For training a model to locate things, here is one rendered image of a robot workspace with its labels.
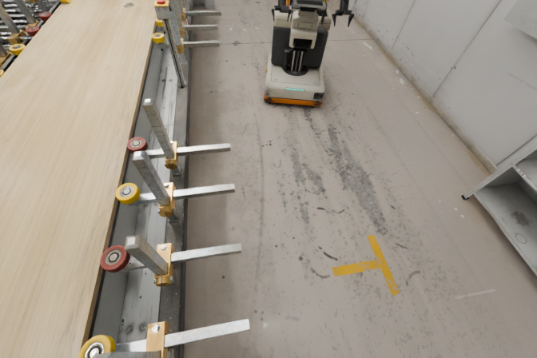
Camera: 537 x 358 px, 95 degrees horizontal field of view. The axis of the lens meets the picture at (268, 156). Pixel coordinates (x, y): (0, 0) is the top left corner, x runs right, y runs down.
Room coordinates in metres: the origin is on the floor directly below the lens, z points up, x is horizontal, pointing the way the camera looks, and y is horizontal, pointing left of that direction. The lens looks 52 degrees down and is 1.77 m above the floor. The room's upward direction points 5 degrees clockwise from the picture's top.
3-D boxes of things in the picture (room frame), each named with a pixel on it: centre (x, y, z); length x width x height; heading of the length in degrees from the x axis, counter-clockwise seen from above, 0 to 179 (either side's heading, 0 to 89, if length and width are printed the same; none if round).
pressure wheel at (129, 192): (0.45, 0.54, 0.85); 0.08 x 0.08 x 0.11
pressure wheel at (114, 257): (0.21, 0.48, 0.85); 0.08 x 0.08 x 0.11
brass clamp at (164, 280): (0.22, 0.34, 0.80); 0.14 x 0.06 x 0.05; 14
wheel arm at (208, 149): (0.74, 0.41, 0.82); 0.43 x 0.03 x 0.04; 104
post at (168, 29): (1.40, 0.64, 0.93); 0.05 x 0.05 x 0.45; 14
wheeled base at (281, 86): (2.43, -0.20, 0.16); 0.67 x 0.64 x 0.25; 1
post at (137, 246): (0.20, 0.34, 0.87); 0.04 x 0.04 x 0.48; 14
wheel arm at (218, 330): (0.01, 0.22, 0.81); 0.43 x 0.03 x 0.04; 104
